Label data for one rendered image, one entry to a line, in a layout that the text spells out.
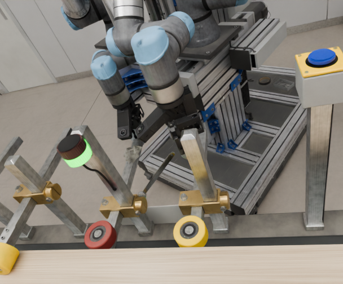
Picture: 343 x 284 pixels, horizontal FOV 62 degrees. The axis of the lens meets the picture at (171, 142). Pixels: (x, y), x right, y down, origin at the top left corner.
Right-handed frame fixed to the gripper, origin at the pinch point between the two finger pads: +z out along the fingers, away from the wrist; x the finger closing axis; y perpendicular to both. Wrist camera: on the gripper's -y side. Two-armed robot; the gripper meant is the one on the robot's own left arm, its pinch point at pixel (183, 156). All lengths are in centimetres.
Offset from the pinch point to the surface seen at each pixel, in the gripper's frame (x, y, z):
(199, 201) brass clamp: -10.1, -0.3, 8.5
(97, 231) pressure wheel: -11.0, -28.1, 4.0
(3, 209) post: 16, -66, 8
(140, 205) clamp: -4.0, -17.1, 8.6
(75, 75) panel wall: 317, -100, 90
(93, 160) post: -2.8, -20.9, -12.3
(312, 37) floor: 193, 160, 95
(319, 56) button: -19.0, 26.7, -28.1
